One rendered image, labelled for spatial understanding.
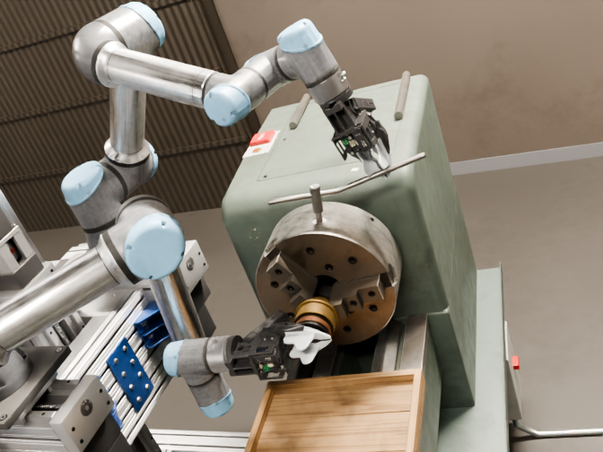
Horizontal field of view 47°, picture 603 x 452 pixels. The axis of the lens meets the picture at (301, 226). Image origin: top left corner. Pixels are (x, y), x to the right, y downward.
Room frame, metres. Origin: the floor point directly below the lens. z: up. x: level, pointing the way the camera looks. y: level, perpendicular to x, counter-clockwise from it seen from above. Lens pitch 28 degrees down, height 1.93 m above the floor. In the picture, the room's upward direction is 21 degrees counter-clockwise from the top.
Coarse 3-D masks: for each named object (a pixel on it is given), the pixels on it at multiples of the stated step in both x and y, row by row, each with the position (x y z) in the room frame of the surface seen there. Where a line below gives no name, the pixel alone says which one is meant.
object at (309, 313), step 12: (312, 300) 1.19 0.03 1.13; (324, 300) 1.20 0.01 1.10; (300, 312) 1.18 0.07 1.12; (312, 312) 1.16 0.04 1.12; (324, 312) 1.16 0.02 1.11; (336, 312) 1.17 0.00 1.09; (300, 324) 1.14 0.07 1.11; (312, 324) 1.13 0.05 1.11; (324, 324) 1.13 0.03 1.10; (336, 324) 1.18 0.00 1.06
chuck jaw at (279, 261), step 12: (276, 252) 1.30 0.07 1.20; (276, 264) 1.26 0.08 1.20; (288, 264) 1.27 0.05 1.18; (276, 276) 1.26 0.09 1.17; (288, 276) 1.25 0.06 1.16; (300, 276) 1.25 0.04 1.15; (312, 276) 1.27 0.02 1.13; (288, 288) 1.23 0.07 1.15; (300, 288) 1.22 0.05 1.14; (312, 288) 1.24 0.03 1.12; (300, 300) 1.20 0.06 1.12
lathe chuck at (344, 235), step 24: (312, 216) 1.32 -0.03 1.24; (336, 216) 1.31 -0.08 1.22; (288, 240) 1.28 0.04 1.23; (312, 240) 1.26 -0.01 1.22; (336, 240) 1.24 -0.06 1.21; (360, 240) 1.24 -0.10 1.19; (384, 240) 1.28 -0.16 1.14; (264, 264) 1.31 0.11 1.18; (312, 264) 1.27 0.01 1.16; (336, 264) 1.25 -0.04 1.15; (360, 264) 1.23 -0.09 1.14; (384, 264) 1.21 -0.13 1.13; (264, 288) 1.32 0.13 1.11; (288, 312) 1.31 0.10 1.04; (360, 312) 1.24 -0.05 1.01; (384, 312) 1.22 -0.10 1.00; (336, 336) 1.27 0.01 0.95; (360, 336) 1.25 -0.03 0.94
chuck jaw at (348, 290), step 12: (372, 276) 1.22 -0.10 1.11; (384, 276) 1.21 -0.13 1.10; (336, 288) 1.23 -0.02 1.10; (348, 288) 1.22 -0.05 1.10; (360, 288) 1.20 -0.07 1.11; (372, 288) 1.18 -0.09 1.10; (384, 288) 1.21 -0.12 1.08; (336, 300) 1.19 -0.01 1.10; (348, 300) 1.19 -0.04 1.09; (360, 300) 1.19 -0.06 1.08; (372, 300) 1.19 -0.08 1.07; (348, 312) 1.19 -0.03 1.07
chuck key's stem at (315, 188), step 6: (312, 186) 1.29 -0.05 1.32; (318, 186) 1.29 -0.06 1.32; (312, 192) 1.28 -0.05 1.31; (318, 192) 1.28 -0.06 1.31; (312, 198) 1.29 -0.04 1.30; (318, 198) 1.28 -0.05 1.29; (312, 204) 1.29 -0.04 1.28; (318, 204) 1.28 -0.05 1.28; (318, 210) 1.29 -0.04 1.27; (318, 216) 1.29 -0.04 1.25; (318, 222) 1.29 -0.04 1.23
